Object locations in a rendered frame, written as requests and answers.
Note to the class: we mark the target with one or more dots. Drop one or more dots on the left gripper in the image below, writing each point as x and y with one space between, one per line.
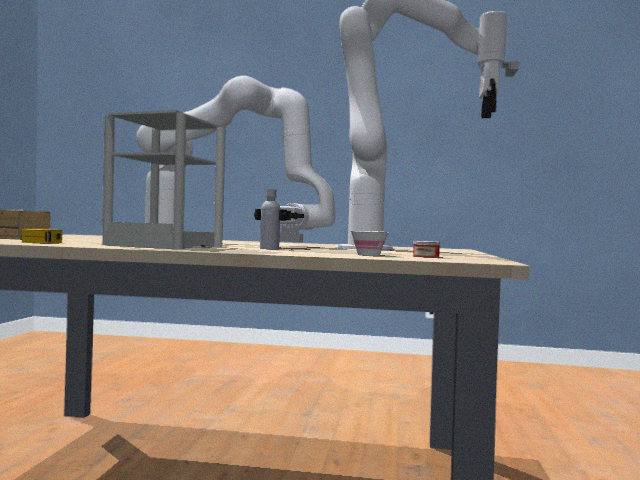
489 75

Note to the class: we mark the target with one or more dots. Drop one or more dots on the dark grey cylinder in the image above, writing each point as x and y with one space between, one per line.
270 223

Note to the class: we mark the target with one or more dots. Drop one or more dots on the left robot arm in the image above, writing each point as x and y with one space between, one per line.
359 27

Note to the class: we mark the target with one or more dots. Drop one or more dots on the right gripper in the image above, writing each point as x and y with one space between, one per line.
287 215

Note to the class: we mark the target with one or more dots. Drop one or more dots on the brown wooden crate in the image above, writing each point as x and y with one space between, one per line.
20 219

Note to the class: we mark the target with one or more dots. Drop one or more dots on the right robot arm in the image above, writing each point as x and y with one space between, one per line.
242 93

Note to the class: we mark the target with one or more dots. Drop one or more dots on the grey shelving unit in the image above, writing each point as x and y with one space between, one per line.
154 234

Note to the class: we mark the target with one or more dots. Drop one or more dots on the small red tin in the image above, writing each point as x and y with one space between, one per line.
426 249

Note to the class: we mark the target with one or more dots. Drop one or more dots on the grey cup with pink band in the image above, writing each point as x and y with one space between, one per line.
369 243

